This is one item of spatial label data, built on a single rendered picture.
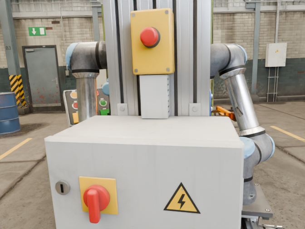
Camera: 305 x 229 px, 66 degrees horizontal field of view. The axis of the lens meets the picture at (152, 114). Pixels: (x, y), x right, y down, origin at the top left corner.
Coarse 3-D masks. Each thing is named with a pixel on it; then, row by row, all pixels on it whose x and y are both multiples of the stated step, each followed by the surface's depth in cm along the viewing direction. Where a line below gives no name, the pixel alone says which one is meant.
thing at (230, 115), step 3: (219, 108) 185; (222, 108) 184; (222, 111) 178; (225, 111) 171; (228, 111) 171; (228, 114) 165; (231, 114) 161; (234, 114) 154; (231, 117) 161; (234, 117) 156; (234, 120) 155
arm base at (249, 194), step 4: (252, 176) 92; (244, 180) 89; (248, 180) 90; (252, 180) 92; (244, 184) 90; (248, 184) 90; (252, 184) 91; (244, 188) 89; (248, 188) 90; (252, 188) 91; (244, 192) 89; (248, 192) 90; (252, 192) 91; (244, 196) 89; (248, 196) 89; (252, 196) 91; (244, 200) 89; (248, 200) 89; (252, 200) 90; (244, 204) 89
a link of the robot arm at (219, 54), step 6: (210, 48) 96; (216, 48) 95; (222, 48) 95; (210, 54) 95; (216, 54) 94; (222, 54) 95; (228, 54) 96; (210, 60) 95; (216, 60) 95; (222, 60) 95; (210, 66) 95; (216, 66) 96; (222, 66) 97; (210, 72) 96; (216, 72) 100; (210, 78) 98
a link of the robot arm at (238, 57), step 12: (228, 48) 97; (240, 48) 103; (228, 60) 98; (240, 60) 100; (228, 72) 100; (240, 72) 101; (228, 84) 103; (240, 84) 100; (240, 96) 100; (240, 108) 100; (252, 108) 100; (240, 120) 101; (252, 120) 99; (240, 132) 102; (252, 132) 97; (264, 132) 98; (264, 144) 96; (264, 156) 95
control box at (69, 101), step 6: (66, 90) 173; (72, 90) 175; (66, 96) 171; (102, 96) 182; (66, 102) 170; (72, 102) 171; (108, 102) 183; (66, 108) 169; (72, 108) 170; (102, 108) 179; (108, 108) 181; (66, 114) 174; (72, 114) 168; (72, 120) 167
